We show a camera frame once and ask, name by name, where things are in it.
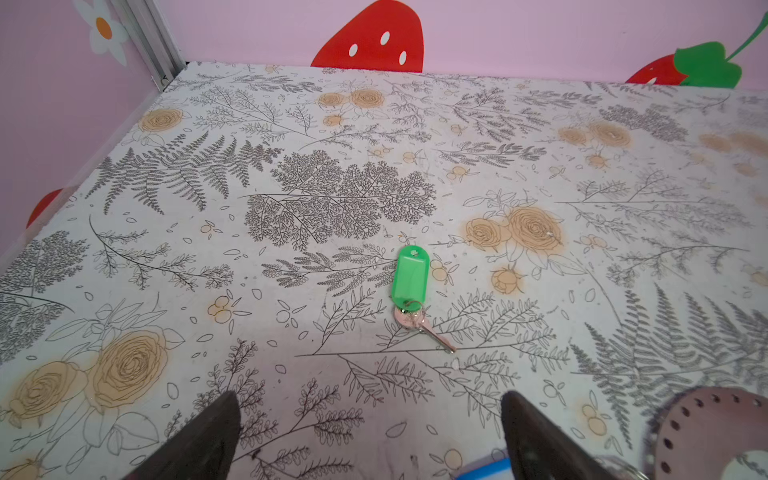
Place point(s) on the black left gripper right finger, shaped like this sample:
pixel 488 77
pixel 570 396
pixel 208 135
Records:
pixel 539 449

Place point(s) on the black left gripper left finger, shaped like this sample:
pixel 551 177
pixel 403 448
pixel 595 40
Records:
pixel 203 449

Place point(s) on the blue plastic key tag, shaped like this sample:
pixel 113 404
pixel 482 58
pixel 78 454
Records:
pixel 487 471

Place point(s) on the green plastic key tag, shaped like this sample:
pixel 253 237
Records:
pixel 410 280

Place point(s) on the left aluminium corner post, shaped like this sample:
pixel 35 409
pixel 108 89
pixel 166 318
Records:
pixel 149 32

